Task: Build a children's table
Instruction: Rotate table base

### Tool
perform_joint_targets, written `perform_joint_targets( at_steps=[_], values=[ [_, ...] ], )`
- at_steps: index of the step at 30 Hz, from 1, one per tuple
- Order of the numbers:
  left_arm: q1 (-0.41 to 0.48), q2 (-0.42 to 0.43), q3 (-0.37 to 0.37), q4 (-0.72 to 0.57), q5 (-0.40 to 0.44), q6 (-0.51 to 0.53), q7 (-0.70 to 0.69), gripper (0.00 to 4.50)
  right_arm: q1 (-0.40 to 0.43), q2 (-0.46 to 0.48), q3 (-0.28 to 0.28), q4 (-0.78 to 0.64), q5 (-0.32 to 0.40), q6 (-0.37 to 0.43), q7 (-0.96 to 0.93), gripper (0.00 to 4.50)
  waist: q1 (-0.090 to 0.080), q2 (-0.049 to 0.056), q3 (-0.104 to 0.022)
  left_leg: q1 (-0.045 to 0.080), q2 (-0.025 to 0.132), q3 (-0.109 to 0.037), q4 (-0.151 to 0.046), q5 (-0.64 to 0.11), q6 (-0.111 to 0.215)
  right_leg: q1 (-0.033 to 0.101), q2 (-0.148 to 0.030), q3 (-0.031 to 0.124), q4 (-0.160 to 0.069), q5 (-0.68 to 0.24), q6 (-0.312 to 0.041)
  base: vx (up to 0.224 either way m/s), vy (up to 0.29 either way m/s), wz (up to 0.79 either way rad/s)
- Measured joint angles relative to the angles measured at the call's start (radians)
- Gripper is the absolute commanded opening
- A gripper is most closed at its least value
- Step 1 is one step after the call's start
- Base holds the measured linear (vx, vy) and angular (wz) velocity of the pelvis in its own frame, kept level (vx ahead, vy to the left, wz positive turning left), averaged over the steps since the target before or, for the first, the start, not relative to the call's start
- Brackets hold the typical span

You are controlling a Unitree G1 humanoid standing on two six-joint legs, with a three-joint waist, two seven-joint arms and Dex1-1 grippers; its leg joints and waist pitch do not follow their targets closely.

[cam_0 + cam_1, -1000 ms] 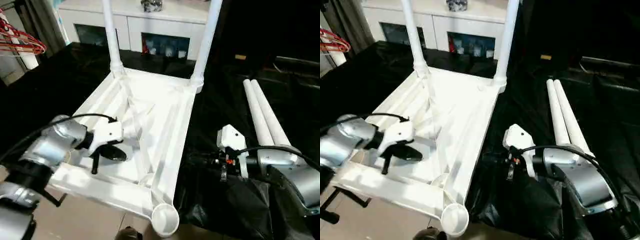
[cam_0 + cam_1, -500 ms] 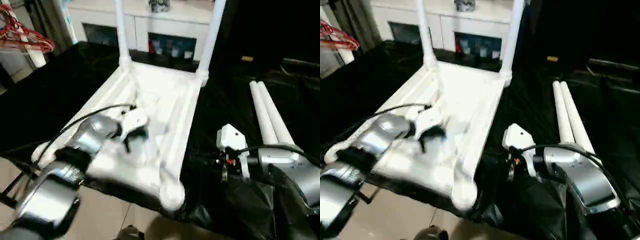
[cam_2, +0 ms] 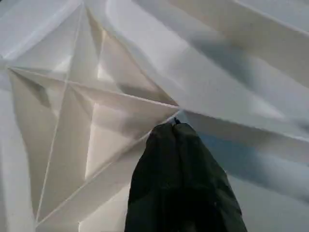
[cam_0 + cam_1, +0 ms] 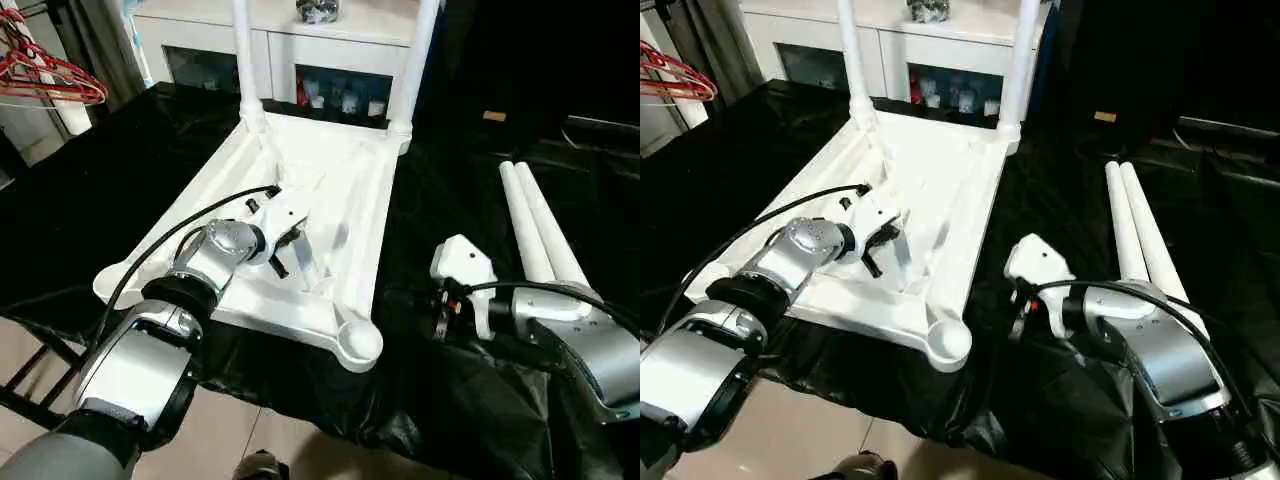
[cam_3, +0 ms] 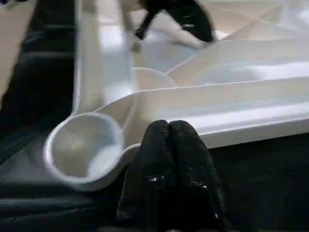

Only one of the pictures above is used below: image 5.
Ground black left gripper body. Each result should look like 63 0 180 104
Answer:
164 0 216 43

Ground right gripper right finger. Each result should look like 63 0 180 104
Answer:
168 120 234 232

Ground white plastic table top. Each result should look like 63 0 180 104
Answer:
42 0 309 192

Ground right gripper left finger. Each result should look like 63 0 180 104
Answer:
116 119 176 232

